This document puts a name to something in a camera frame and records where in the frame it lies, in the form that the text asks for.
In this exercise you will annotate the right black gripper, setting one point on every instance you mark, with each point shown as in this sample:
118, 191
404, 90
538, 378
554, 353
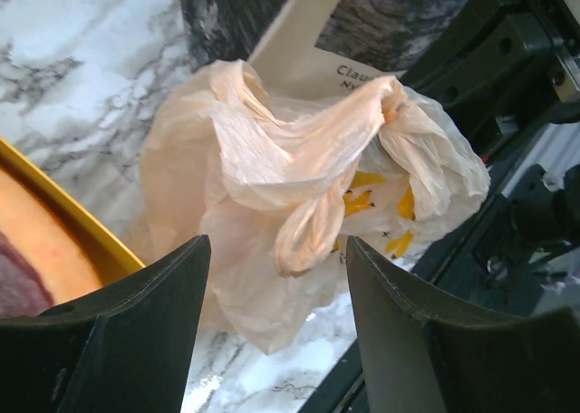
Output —
503, 69

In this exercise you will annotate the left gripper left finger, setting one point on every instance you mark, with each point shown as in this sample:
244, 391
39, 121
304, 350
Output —
124, 348

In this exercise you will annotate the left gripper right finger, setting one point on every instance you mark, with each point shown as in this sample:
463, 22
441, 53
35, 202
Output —
425, 350

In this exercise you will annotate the beige canvas tote bag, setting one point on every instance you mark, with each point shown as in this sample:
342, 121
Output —
314, 48

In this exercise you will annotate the banana print plastic bag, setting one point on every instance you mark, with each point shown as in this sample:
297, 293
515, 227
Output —
279, 184

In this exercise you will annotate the yellow food tray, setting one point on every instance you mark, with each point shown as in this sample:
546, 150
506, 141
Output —
111, 258

